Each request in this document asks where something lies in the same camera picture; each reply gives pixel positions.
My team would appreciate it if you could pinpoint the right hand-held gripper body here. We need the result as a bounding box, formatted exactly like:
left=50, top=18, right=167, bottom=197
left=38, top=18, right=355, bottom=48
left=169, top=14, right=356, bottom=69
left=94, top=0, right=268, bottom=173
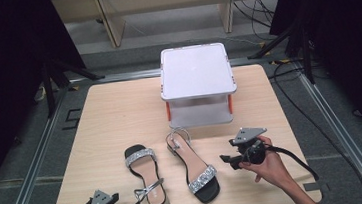
left=230, top=125, right=271, bottom=169

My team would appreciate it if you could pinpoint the black rhinestone strap sandal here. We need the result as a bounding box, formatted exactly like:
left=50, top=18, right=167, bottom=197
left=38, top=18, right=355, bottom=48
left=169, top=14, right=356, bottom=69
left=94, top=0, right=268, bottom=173
left=164, top=123, right=223, bottom=204
left=123, top=141, right=171, bottom=204

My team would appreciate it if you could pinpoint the white two-tier shoe rack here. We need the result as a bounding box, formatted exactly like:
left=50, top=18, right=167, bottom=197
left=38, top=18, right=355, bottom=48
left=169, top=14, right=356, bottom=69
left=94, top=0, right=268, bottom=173
left=156, top=41, right=241, bottom=132

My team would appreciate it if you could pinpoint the person's right hand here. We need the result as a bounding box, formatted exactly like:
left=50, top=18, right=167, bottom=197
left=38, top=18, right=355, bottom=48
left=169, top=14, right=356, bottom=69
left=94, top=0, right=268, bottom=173
left=236, top=132, right=292, bottom=196

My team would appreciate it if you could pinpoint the black tripod stand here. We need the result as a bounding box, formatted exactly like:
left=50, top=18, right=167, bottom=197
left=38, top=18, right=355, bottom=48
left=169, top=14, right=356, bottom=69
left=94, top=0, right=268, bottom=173
left=244, top=15, right=318, bottom=91
left=37, top=51, right=110, bottom=120

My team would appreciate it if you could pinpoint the black curtain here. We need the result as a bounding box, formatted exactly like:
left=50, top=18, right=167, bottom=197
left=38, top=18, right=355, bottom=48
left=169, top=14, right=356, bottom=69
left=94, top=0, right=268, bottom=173
left=0, top=0, right=100, bottom=204
left=265, top=0, right=362, bottom=174

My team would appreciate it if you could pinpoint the aluminium floor rail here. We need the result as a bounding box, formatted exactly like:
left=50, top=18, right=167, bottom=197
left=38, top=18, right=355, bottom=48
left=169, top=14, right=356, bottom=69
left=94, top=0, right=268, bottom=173
left=67, top=52, right=299, bottom=88
left=0, top=85, right=83, bottom=204
left=294, top=56, right=362, bottom=204

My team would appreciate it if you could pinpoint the bundle of black cables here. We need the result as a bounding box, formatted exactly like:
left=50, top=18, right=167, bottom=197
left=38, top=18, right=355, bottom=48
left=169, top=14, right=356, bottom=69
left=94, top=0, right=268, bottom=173
left=231, top=0, right=280, bottom=44

